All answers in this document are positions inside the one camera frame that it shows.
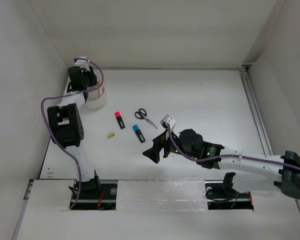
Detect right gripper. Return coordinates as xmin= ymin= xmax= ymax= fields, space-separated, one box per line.
xmin=142 ymin=128 xmax=198 ymax=163

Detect pink clear pen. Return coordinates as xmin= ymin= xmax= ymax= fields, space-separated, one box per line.
xmin=98 ymin=80 xmax=103 ymax=98

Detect yellow clear pen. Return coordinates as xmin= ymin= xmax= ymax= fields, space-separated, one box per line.
xmin=100 ymin=83 xmax=105 ymax=96

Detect blue cap black highlighter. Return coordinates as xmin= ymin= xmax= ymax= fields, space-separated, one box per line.
xmin=132 ymin=124 xmax=146 ymax=143

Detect black handled scissors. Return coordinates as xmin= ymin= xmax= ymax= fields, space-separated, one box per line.
xmin=134 ymin=108 xmax=158 ymax=129

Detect pink cap black highlighter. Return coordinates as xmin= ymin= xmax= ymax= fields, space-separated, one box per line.
xmin=114 ymin=111 xmax=126 ymax=129

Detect beige eraser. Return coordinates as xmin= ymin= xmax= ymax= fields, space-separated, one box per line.
xmin=107 ymin=132 xmax=115 ymax=138

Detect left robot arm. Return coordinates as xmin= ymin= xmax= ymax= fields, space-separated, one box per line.
xmin=47 ymin=65 xmax=102 ymax=199

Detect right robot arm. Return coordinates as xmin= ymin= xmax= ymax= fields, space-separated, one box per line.
xmin=142 ymin=129 xmax=300 ymax=200

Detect white round divided container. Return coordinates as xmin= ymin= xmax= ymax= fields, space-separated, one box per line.
xmin=83 ymin=87 xmax=107 ymax=110

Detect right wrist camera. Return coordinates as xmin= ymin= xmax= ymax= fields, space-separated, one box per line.
xmin=160 ymin=114 xmax=177 ymax=132

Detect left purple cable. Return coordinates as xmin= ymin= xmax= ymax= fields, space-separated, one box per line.
xmin=40 ymin=57 xmax=105 ymax=210

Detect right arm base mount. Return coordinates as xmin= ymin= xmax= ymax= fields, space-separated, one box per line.
xmin=205 ymin=172 xmax=254 ymax=210

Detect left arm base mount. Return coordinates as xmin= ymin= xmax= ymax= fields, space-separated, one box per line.
xmin=70 ymin=180 xmax=118 ymax=211

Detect aluminium frame rail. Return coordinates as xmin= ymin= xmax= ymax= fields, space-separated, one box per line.
xmin=238 ymin=65 xmax=273 ymax=155

